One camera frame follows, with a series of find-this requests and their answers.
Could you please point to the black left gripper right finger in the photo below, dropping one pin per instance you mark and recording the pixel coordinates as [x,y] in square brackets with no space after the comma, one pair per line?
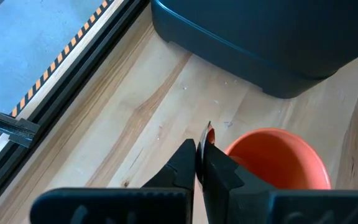
[235,199]

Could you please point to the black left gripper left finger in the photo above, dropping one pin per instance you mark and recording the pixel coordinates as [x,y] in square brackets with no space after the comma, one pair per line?
[166,202]

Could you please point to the orange plastic cup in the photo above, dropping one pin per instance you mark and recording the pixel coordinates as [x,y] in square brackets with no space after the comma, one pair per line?
[278,161]

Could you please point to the black four-slot toaster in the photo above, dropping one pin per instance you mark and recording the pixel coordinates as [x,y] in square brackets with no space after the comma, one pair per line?
[259,37]

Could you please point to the black aluminium table frame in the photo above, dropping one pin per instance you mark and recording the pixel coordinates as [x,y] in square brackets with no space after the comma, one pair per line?
[57,93]

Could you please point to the black frame clamp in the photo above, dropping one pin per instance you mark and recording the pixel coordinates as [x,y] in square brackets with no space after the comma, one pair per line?
[14,127]

